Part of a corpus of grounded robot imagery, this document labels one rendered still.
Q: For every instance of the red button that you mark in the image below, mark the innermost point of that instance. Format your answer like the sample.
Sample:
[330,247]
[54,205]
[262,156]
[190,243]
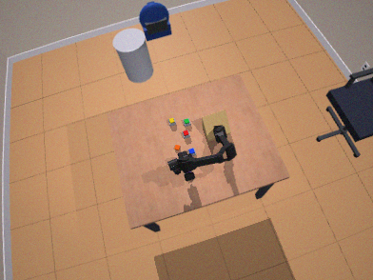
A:
[186,134]

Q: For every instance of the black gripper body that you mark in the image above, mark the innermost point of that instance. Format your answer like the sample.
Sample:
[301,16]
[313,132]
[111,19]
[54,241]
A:
[189,175]

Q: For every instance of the green button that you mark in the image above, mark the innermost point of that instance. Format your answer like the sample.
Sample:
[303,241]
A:
[186,122]

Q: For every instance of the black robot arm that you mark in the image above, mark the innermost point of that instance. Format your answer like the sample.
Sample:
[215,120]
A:
[188,163]

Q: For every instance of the blue button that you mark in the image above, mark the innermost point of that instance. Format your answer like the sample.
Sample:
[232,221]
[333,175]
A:
[192,151]

